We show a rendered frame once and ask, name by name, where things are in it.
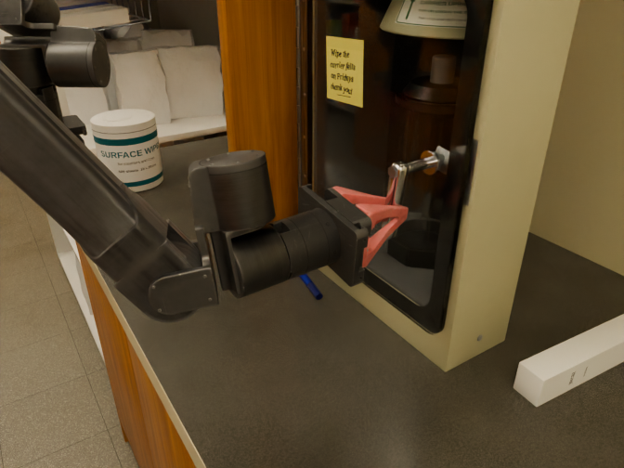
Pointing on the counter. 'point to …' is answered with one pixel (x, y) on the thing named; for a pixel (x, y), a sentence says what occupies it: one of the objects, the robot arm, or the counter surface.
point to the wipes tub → (129, 147)
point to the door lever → (397, 176)
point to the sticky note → (344, 70)
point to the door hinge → (298, 86)
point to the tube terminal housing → (496, 181)
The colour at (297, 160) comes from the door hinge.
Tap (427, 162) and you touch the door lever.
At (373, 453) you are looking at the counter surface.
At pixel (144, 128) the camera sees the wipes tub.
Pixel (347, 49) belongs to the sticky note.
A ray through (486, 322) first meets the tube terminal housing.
